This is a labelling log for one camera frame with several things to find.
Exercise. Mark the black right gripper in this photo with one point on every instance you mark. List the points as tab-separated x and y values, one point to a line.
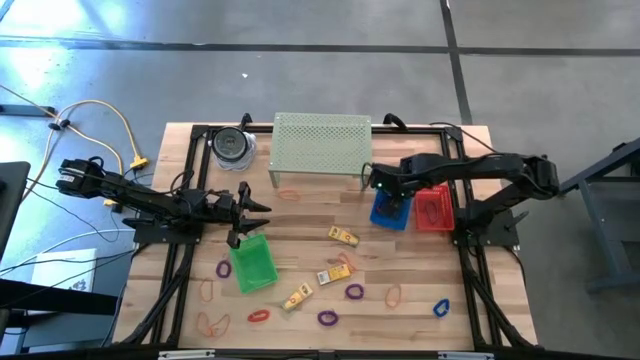
392	181

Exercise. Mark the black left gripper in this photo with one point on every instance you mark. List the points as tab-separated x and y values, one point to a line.
222	207

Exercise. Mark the orange rubber band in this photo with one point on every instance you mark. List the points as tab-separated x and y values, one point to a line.
386	297
228	322
201	291
279	194
352	264
198	324

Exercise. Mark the yellow green crayon box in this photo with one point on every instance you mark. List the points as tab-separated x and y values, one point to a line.
344	236
297	297
334	274

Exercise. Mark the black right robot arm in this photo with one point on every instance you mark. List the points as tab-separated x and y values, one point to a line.
480	167

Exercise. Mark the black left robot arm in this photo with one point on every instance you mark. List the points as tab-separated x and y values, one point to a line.
145	200

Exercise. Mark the black desk top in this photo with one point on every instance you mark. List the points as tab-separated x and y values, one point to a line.
12	200

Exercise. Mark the blue plastic basket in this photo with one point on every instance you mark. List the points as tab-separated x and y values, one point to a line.
378	218

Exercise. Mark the green plastic basket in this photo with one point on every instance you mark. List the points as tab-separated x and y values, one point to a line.
252	265

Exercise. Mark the red plastic basket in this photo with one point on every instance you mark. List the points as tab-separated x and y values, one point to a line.
446	221

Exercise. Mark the white cylindrical canister black top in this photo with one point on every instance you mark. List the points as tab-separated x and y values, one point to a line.
229	144

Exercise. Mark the pale green perforated metal shelf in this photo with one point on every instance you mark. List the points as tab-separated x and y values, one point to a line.
320	145

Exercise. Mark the silver aluminium bar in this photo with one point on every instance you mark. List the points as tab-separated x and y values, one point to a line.
465	356
185	355

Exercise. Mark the white cardboard box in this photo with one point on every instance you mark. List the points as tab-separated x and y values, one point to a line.
60	270

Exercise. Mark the black beam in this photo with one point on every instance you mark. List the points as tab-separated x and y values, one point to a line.
50	300

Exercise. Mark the black floor stand foot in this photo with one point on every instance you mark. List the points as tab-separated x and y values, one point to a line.
30	110

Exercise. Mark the grey metal table frame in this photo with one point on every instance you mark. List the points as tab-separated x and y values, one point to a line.
602	235

